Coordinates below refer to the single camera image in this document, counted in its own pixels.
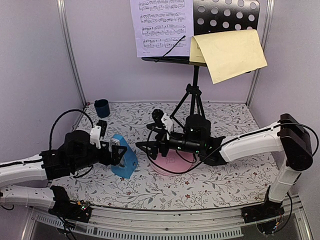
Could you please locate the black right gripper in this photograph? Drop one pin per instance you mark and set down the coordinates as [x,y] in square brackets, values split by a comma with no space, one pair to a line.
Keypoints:
[153,145]

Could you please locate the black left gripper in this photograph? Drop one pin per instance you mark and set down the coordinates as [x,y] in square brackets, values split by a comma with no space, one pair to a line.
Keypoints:
[115,159]

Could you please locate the blue metronome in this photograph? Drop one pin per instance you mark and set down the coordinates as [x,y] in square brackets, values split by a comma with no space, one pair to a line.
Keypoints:
[130,158]

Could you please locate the pink plate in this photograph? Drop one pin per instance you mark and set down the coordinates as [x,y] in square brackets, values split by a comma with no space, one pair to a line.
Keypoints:
[176,162]

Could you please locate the yellow sheet music page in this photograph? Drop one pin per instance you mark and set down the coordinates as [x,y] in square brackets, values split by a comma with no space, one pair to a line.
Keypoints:
[228,54]

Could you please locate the purple sheet music page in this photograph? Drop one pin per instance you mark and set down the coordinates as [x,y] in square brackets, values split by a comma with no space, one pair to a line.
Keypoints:
[162,27]

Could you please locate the black music stand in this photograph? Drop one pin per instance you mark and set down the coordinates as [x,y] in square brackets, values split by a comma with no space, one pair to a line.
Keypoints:
[211,16]

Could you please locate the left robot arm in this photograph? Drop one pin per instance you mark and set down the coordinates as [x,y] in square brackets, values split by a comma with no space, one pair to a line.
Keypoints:
[79,150]

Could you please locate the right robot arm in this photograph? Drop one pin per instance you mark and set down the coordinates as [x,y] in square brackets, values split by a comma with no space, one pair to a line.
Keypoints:
[285,135]

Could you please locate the dark blue cup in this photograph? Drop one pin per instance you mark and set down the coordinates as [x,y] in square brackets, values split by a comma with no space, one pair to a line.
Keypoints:
[102,108]

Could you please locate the floral table mat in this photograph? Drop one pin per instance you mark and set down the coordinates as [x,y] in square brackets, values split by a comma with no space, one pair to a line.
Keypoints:
[240,182]

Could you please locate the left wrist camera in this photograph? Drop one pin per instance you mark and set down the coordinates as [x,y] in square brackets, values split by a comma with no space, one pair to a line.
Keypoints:
[97,132]

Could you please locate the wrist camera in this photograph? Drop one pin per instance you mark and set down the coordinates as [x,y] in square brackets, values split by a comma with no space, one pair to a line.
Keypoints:
[97,132]
[162,120]

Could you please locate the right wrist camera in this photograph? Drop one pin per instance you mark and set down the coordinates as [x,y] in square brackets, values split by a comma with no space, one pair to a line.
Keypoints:
[162,120]

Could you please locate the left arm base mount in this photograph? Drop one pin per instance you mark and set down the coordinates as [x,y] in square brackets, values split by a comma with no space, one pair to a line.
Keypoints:
[64,208]

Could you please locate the aluminium front rail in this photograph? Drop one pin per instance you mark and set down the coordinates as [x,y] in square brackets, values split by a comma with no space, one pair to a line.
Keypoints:
[227,223]

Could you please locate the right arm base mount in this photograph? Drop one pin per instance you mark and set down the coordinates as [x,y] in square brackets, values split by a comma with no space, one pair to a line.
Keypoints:
[266,210]

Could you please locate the left aluminium frame post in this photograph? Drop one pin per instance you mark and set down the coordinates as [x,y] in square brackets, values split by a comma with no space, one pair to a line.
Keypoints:
[62,13]

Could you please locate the aluminium frame post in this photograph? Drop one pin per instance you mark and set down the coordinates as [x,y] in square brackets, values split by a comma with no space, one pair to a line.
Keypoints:
[263,28]
[62,13]

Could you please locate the right aluminium frame post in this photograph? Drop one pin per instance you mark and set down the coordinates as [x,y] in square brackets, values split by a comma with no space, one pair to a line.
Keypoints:
[263,28]

